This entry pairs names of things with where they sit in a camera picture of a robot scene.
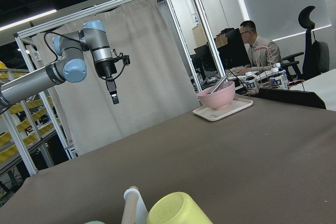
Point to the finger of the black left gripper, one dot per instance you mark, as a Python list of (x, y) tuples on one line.
[(112, 89)]

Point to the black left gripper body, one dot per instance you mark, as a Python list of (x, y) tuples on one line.
[(106, 68)]

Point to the green cup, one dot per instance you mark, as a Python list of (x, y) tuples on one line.
[(94, 222)]

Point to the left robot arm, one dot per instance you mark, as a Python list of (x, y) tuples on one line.
[(70, 65)]

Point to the yellow cup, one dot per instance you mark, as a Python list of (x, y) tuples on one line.
[(177, 207)]

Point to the cream plastic tray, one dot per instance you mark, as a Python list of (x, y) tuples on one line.
[(212, 115)]

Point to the pink bowl of ice cubes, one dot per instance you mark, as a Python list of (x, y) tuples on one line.
[(219, 99)]

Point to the background black monitor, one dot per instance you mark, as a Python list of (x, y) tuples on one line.
[(231, 48)]

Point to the small purple label bottle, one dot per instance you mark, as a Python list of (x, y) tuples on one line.
[(252, 84)]

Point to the man in beige shirt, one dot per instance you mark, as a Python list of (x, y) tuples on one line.
[(249, 36)]

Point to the black office chair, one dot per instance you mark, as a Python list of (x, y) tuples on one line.
[(316, 54)]

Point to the aluminium frame post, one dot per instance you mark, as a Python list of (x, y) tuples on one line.
[(209, 37)]

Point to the white wire cup rack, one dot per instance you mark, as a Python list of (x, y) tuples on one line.
[(135, 210)]

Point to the copper wire bottle rack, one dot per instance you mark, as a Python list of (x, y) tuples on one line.
[(268, 59)]

